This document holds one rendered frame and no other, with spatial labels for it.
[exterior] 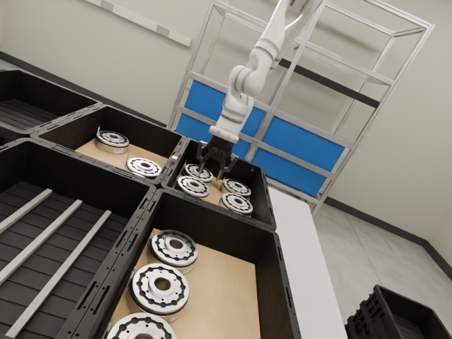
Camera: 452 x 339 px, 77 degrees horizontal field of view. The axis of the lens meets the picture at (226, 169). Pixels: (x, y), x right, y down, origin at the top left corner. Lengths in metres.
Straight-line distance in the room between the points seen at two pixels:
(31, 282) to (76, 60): 3.78
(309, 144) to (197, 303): 2.32
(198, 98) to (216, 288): 2.25
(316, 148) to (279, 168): 0.39
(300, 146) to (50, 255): 2.41
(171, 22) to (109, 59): 0.89
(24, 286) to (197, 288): 0.29
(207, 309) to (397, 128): 3.52
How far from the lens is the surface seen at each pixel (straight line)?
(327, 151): 2.81
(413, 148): 4.04
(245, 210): 0.86
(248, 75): 0.85
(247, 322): 0.62
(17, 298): 0.55
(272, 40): 0.90
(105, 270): 0.45
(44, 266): 0.59
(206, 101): 2.71
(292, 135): 2.72
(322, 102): 3.59
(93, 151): 0.96
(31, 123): 1.06
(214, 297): 0.62
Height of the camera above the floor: 1.26
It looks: 22 degrees down
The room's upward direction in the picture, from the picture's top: 24 degrees clockwise
